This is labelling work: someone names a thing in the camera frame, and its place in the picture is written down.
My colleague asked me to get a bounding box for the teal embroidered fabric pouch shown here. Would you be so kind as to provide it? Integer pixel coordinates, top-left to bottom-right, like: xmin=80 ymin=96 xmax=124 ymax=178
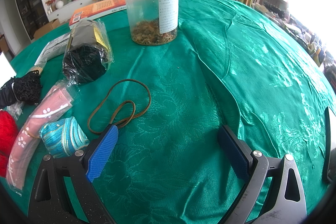
xmin=39 ymin=78 xmax=152 ymax=159

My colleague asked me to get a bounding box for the red flower vase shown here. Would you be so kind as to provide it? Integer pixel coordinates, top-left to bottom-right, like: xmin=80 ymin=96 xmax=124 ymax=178
xmin=45 ymin=0 xmax=56 ymax=12

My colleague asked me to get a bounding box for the grey printed plastic packet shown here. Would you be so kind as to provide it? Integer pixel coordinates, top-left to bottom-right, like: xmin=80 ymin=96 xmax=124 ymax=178
xmin=34 ymin=32 xmax=71 ymax=67

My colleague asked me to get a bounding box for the white storage box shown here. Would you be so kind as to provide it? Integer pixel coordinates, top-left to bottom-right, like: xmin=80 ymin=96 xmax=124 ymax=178
xmin=0 ymin=52 xmax=17 ymax=86

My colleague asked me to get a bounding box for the orange book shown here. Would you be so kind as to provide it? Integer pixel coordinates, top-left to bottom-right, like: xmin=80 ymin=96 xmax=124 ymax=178
xmin=69 ymin=0 xmax=126 ymax=29

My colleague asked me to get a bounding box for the black lace fabric bundle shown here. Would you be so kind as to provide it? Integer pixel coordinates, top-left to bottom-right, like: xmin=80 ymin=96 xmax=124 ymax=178
xmin=0 ymin=70 xmax=42 ymax=109

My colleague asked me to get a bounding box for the black yarn in plastic bag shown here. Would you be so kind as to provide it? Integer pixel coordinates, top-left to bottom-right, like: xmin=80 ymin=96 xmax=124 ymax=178
xmin=62 ymin=19 xmax=113 ymax=84

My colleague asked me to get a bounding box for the pink floral cloth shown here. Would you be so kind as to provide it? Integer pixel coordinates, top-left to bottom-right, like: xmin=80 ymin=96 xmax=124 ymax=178
xmin=6 ymin=80 xmax=77 ymax=195

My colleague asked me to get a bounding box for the red yarn ball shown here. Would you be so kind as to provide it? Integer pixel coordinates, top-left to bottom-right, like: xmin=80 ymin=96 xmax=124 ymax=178
xmin=0 ymin=110 xmax=18 ymax=177

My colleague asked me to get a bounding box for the cardboard box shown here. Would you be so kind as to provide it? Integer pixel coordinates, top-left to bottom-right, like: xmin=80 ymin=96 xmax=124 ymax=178
xmin=34 ymin=18 xmax=60 ymax=40

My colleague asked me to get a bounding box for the white tv cabinet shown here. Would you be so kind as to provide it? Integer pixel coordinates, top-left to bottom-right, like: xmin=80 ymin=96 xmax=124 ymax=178
xmin=47 ymin=0 xmax=102 ymax=23

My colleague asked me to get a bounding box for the clear jar black lid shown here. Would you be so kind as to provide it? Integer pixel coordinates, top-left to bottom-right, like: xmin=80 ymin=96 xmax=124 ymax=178
xmin=125 ymin=0 xmax=179 ymax=46

